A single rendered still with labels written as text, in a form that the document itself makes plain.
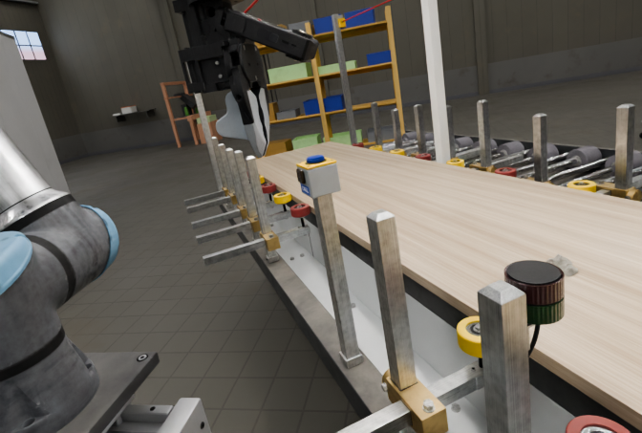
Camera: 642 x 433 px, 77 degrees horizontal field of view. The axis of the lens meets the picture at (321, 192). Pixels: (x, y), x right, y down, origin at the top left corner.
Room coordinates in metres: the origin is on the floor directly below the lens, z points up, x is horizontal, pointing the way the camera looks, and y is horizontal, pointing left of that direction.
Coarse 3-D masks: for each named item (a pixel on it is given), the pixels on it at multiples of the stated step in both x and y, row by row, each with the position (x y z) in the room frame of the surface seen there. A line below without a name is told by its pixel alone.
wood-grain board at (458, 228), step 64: (384, 192) 1.57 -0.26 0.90; (448, 192) 1.43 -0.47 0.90; (512, 192) 1.30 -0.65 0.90; (576, 192) 1.20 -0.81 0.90; (448, 256) 0.93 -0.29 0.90; (512, 256) 0.87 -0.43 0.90; (576, 256) 0.82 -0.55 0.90; (640, 256) 0.78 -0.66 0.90; (576, 320) 0.61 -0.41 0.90; (640, 320) 0.58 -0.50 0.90; (576, 384) 0.49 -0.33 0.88; (640, 384) 0.46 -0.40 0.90
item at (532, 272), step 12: (516, 264) 0.42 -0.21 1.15; (528, 264) 0.41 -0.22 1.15; (540, 264) 0.41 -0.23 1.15; (516, 276) 0.39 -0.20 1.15; (528, 276) 0.39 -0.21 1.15; (540, 276) 0.38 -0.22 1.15; (552, 276) 0.38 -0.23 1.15; (528, 324) 0.38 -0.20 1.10; (528, 336) 0.37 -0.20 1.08; (528, 348) 0.37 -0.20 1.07
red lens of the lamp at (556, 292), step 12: (552, 264) 0.41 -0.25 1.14; (504, 276) 0.40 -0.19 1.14; (564, 276) 0.38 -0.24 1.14; (528, 288) 0.37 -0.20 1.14; (540, 288) 0.37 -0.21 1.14; (552, 288) 0.37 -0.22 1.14; (564, 288) 0.38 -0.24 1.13; (528, 300) 0.37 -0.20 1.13; (540, 300) 0.37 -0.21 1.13; (552, 300) 0.37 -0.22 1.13
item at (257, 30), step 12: (228, 12) 0.53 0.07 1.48; (240, 12) 0.54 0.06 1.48; (228, 24) 0.53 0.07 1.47; (240, 24) 0.52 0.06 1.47; (252, 24) 0.52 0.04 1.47; (264, 24) 0.52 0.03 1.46; (252, 36) 0.52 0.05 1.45; (264, 36) 0.52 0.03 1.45; (276, 36) 0.51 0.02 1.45; (288, 36) 0.51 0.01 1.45; (300, 36) 0.51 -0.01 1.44; (312, 36) 0.54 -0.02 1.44; (276, 48) 0.52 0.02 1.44; (288, 48) 0.51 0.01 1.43; (300, 48) 0.51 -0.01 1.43; (312, 48) 0.51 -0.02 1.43; (300, 60) 0.52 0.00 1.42
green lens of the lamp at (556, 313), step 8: (552, 304) 0.37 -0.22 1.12; (560, 304) 0.37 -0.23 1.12; (528, 312) 0.37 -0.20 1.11; (536, 312) 0.37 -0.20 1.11; (544, 312) 0.37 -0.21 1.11; (552, 312) 0.37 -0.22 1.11; (560, 312) 0.37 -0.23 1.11; (528, 320) 0.37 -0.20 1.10; (536, 320) 0.37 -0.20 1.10; (544, 320) 0.37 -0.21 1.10; (552, 320) 0.37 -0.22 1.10
